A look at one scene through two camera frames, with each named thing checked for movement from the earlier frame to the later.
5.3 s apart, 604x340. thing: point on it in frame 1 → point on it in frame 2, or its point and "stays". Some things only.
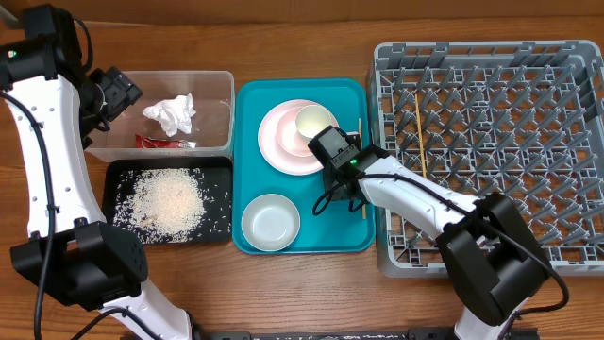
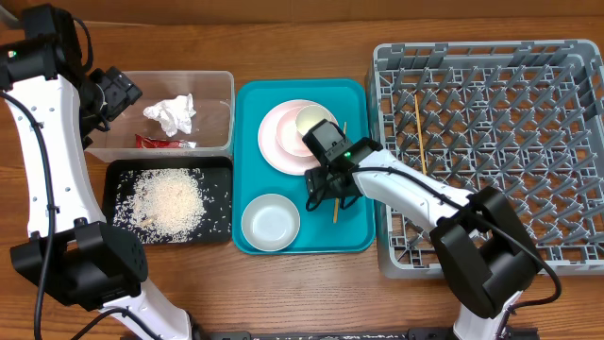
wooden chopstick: (363, 206) → (337, 199)
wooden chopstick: (421, 141) stays
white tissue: (174, 114) stays
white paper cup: (312, 119) stays
